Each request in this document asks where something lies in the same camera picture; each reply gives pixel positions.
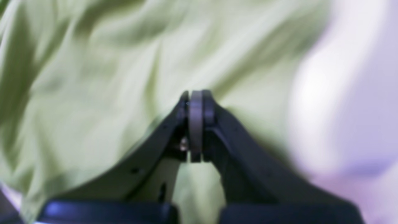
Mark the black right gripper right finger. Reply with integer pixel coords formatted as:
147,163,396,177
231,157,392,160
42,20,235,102
202,90,364,224

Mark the green t-shirt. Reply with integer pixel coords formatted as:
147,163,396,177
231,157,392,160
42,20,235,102
1,0,330,224

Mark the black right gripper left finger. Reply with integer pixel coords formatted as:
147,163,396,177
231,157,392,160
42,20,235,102
37,91,189,224

